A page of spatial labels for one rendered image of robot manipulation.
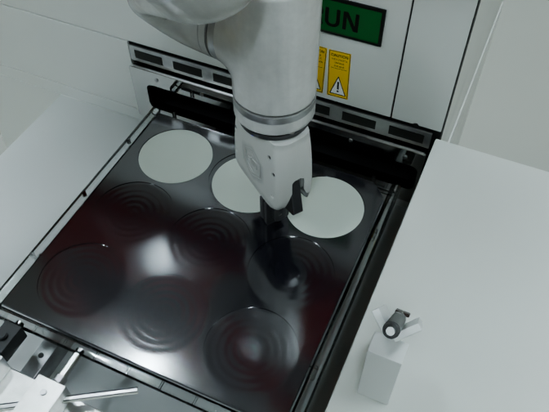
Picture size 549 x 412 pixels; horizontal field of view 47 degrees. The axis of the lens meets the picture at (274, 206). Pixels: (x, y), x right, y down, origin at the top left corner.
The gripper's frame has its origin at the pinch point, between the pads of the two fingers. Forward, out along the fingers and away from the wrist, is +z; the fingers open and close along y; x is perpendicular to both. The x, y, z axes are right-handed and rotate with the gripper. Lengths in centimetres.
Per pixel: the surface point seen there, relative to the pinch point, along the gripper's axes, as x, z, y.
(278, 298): -5.5, 2.1, 10.5
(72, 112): -14.4, 10.0, -40.5
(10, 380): -34.8, 4.0, 3.7
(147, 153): -9.4, 2.0, -18.1
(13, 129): -24, 24, -58
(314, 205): 5.2, 2.0, 1.0
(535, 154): 124, 92, -40
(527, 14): 179, 92, -101
